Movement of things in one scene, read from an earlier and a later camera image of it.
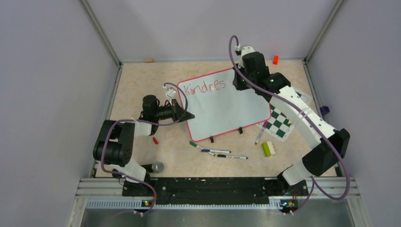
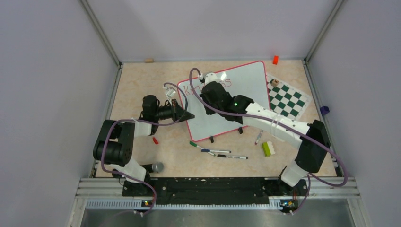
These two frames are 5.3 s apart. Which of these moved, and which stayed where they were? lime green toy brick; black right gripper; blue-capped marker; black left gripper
Moved: black right gripper
Stayed: black left gripper; lime green toy brick; blue-capped marker
